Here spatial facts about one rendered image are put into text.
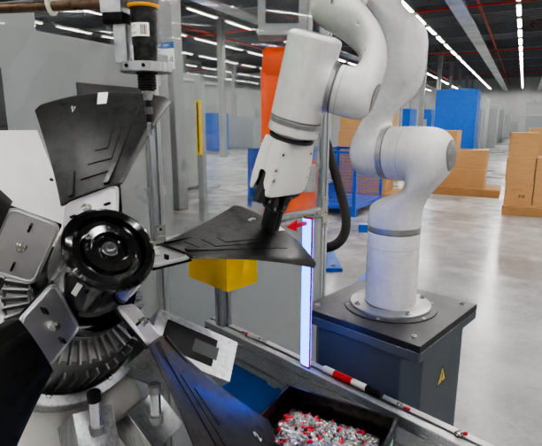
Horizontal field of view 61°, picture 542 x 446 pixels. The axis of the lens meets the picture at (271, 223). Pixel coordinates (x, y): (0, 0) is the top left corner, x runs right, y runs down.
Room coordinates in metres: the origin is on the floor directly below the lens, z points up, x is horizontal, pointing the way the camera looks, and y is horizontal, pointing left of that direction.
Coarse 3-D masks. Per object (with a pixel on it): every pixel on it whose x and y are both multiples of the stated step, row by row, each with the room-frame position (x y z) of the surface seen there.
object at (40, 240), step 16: (16, 208) 0.57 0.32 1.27; (16, 224) 0.57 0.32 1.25; (48, 224) 0.58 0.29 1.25; (0, 240) 0.57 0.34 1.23; (16, 240) 0.57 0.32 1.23; (32, 240) 0.58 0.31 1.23; (48, 240) 0.58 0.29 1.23; (0, 256) 0.57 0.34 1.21; (16, 256) 0.57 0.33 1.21; (32, 256) 0.58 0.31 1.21; (0, 272) 0.57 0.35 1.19; (16, 272) 0.57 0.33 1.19; (32, 272) 0.58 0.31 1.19
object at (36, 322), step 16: (48, 288) 0.52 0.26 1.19; (32, 304) 0.50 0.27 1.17; (48, 304) 0.52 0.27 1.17; (64, 304) 0.54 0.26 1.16; (32, 320) 0.50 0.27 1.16; (48, 320) 0.52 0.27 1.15; (64, 320) 0.54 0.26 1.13; (48, 336) 0.52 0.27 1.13; (64, 336) 0.54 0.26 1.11; (48, 352) 0.52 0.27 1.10
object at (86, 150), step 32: (96, 96) 0.84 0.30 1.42; (128, 96) 0.84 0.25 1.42; (160, 96) 0.85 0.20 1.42; (64, 128) 0.79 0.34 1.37; (96, 128) 0.77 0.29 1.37; (128, 128) 0.77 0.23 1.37; (64, 160) 0.74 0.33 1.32; (96, 160) 0.72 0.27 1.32; (128, 160) 0.71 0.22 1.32; (64, 192) 0.70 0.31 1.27
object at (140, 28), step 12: (132, 12) 0.66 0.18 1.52; (144, 12) 0.66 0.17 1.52; (156, 12) 0.67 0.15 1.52; (132, 24) 0.66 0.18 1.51; (144, 24) 0.66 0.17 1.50; (156, 24) 0.67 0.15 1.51; (132, 36) 0.66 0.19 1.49; (144, 36) 0.66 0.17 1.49; (156, 36) 0.67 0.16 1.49; (144, 48) 0.66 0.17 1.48; (156, 48) 0.67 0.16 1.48; (156, 60) 0.67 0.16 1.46; (144, 72) 0.66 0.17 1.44; (144, 84) 0.66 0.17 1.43
